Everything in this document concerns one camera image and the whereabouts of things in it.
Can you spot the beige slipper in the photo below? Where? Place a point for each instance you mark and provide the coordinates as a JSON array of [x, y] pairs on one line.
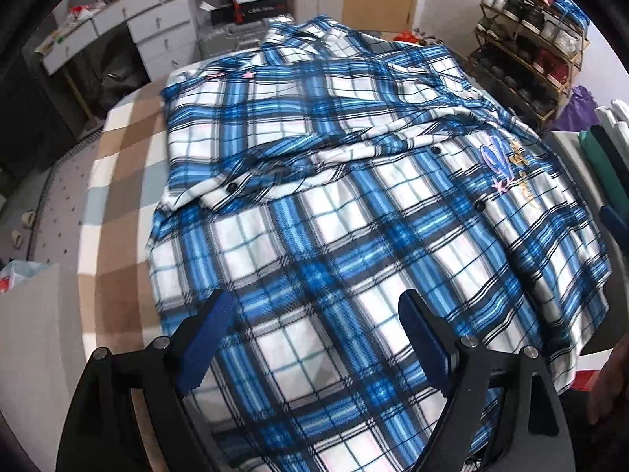
[[17, 238], [23, 219]]

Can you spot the purple plastic bag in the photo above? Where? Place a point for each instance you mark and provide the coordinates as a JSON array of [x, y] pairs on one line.
[[580, 108]]

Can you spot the black folded garment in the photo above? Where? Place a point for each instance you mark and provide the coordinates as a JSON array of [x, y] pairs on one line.
[[616, 167]]

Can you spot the pile of small desk clutter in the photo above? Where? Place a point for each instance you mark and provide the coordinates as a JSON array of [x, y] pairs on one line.
[[81, 12]]

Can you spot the blue white plaid shirt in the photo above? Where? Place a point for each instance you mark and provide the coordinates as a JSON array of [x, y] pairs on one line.
[[344, 206]]

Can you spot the small red object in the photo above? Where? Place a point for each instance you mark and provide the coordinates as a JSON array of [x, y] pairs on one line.
[[587, 379]]

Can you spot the white folded garment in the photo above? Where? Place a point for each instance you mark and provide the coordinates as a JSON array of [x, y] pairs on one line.
[[614, 118]]

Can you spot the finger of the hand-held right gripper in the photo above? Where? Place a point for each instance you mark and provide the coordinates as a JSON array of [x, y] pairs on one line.
[[616, 224]]

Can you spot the wooden shoe rack with shoes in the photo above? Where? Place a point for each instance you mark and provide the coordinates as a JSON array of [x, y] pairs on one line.
[[535, 24]]

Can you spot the black red striped shoe box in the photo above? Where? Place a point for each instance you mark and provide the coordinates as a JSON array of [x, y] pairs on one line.
[[255, 7]]

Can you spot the teal folded garment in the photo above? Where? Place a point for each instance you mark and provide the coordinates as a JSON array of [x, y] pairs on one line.
[[597, 162]]

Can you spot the grey bedside cabinet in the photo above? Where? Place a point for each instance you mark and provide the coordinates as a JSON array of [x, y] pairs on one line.
[[39, 344]]

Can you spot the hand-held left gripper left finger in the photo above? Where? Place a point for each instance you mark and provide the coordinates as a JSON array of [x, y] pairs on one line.
[[206, 339]]

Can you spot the grey dotted floor mat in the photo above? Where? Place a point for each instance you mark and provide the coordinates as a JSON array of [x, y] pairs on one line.
[[64, 196]]

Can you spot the silver ribbed suitcase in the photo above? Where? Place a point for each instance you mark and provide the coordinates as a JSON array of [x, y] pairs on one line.
[[231, 37]]

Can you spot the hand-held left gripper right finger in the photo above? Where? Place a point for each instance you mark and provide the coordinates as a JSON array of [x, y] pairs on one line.
[[427, 344]]

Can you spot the white red plastic bag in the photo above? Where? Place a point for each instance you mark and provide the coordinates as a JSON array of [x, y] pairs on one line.
[[19, 278]]

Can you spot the person's right forearm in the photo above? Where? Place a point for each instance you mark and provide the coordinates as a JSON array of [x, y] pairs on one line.
[[612, 378]]

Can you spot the dark chair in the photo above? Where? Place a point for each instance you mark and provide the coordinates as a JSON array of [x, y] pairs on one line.
[[120, 66]]

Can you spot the white desk with drawers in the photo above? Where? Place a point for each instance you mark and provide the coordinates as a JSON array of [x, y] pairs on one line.
[[113, 19]]

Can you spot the white drawer cabinet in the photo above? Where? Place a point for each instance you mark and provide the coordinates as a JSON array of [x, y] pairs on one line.
[[164, 39]]

